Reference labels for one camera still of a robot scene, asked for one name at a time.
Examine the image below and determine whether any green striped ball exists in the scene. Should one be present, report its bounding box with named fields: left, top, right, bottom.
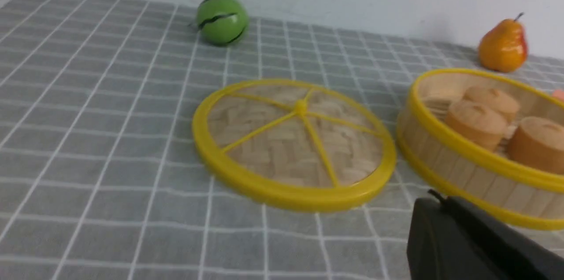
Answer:
left=195, top=0, right=250, bottom=47

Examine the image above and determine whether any orange toy pear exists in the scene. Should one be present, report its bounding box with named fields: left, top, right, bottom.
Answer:
left=478, top=12, right=529, bottom=73

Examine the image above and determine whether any yellow bamboo steamer lid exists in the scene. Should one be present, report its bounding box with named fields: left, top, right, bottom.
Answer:
left=192, top=79, right=397, bottom=212

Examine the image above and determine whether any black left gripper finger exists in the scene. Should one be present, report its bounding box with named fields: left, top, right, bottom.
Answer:
left=406, top=190, right=564, bottom=280

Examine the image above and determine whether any orange foam cube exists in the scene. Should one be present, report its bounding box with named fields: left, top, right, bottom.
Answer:
left=552, top=89, right=564, bottom=102

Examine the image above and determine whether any yellow bamboo steamer basket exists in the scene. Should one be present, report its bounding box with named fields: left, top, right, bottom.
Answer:
left=396, top=69, right=563, bottom=230

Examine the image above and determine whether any tan steamed bun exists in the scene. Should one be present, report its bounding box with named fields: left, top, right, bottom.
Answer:
left=445, top=100, right=509, bottom=151
left=463, top=86, right=521, bottom=123
left=506, top=116, right=564, bottom=174

